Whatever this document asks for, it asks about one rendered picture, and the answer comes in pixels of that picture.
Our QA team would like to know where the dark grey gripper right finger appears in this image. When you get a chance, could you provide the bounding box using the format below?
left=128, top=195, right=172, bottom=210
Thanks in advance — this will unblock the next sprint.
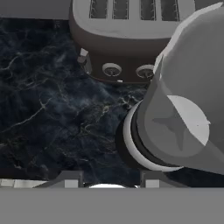
left=139, top=170, right=188, bottom=189

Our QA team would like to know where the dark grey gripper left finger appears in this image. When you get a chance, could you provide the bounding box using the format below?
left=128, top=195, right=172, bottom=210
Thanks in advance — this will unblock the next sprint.
left=34, top=170, right=85, bottom=189

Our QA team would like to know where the white round blender lid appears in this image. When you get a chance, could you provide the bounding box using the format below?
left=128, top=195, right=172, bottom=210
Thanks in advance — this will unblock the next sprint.
left=87, top=183, right=138, bottom=189

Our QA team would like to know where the grey blender with white base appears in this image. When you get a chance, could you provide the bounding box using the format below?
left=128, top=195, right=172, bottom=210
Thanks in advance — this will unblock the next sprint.
left=115, top=2, right=224, bottom=176

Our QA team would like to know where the brown and white toaster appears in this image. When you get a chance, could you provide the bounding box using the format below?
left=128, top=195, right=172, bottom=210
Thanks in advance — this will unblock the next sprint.
left=68, top=0, right=197, bottom=85

